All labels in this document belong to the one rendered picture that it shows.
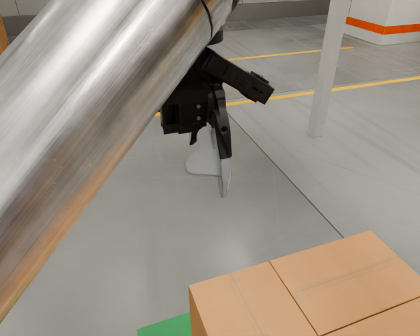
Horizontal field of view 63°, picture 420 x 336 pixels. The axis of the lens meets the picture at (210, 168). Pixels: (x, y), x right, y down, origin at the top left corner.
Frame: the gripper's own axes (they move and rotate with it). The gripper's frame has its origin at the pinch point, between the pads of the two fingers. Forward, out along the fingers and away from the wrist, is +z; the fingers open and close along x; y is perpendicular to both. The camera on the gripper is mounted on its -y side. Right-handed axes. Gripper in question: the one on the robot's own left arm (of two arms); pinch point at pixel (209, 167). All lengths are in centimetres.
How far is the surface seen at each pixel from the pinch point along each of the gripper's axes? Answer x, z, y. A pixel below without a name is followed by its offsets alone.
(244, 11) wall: -879, 128, -402
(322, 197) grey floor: -143, 152, -150
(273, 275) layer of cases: -47, 98, -46
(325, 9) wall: -879, 138, -662
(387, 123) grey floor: -240, 152, -307
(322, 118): -237, 130, -210
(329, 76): -237, 84, -208
